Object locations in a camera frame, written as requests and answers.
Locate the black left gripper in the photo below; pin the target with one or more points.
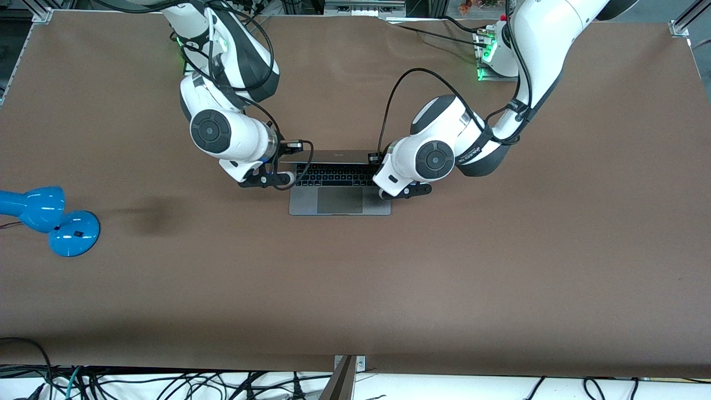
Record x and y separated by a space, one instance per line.
376 159

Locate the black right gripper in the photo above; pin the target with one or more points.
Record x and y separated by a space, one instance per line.
284 148

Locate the grey silver laptop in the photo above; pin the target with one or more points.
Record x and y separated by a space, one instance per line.
339 208

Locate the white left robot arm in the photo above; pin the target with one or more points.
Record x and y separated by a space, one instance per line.
533 44

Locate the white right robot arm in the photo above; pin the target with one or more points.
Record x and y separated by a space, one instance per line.
233 133

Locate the grey white power box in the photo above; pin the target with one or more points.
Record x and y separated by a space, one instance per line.
364 8

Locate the blue desk lamp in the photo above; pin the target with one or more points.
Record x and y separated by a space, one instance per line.
72 233

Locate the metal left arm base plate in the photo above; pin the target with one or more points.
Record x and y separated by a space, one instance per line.
482 75

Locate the small metal bracket plate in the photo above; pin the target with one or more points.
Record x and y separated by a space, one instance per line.
361 364

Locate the dark camera mount bar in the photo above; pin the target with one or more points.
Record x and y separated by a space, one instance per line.
340 383

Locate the metal table corner bracket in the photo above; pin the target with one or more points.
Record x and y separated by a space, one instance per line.
42 15
680 29

